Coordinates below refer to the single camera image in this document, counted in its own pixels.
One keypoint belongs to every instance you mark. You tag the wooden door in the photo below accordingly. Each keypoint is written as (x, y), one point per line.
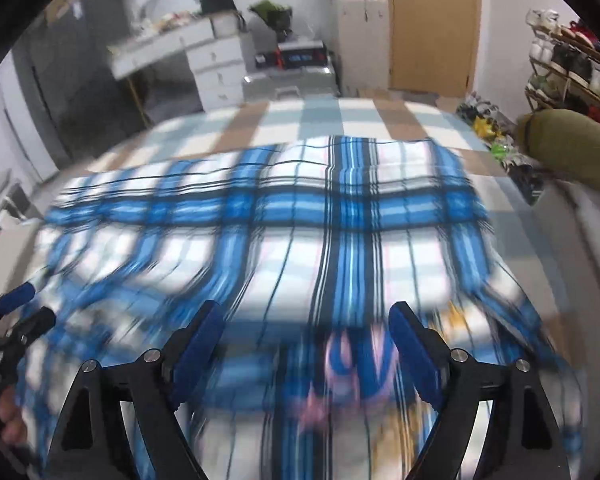
(435, 25)

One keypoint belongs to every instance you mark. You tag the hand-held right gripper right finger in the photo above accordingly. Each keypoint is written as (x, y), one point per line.
(415, 355)

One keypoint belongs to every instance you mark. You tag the pile of floor clutter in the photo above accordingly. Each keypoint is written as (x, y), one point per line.
(495, 140)

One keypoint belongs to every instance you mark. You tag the checkered beige blue blanket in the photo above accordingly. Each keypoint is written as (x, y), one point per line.
(360, 115)

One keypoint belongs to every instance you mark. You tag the white cabinet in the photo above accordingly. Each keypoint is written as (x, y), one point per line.
(362, 45)

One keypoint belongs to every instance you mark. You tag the silver suitcase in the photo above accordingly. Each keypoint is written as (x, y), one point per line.
(290, 82)

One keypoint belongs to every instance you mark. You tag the person's left hand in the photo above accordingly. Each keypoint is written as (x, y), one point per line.
(7, 420)

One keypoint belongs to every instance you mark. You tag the wrapped flower bouquet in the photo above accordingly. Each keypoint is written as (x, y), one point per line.
(272, 15)

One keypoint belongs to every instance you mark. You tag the shoe rack with shoes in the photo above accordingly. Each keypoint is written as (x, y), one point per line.
(570, 65)

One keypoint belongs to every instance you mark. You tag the dark grey refrigerator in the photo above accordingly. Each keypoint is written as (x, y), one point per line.
(100, 70)

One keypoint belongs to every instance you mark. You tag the white mattress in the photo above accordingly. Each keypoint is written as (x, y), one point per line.
(597, 245)

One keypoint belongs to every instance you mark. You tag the arched mirror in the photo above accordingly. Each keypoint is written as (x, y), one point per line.
(155, 0)

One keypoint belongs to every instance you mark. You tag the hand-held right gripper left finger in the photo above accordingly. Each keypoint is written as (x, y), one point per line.
(200, 345)

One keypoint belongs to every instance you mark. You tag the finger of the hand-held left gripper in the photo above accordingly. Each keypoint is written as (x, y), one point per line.
(32, 327)
(17, 294)

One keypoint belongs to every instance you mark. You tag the olive green pillow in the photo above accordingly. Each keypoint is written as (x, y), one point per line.
(570, 145)

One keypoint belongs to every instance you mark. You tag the black shoe box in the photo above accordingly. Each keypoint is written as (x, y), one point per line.
(300, 54)

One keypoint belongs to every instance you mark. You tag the white dressing table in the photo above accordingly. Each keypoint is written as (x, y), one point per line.
(215, 65)

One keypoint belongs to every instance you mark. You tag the clutter on dressing table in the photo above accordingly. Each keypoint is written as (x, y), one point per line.
(165, 22)

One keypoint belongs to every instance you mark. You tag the blue white plaid shirt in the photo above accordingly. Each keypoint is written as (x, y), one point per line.
(305, 240)

